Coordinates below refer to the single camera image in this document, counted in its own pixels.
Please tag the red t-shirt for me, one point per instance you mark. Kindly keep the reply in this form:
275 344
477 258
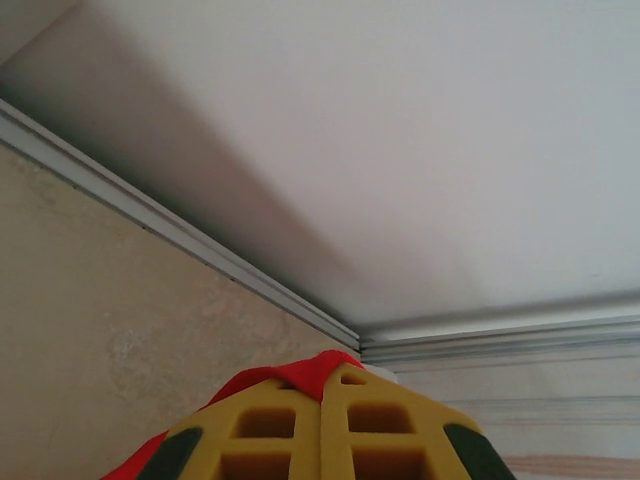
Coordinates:
300 367

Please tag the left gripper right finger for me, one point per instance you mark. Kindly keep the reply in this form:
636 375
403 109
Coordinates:
400 450

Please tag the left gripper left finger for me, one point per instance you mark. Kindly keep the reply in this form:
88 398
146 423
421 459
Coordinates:
260 450

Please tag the long aluminium table edge rail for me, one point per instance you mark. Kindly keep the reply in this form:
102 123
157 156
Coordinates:
150 220

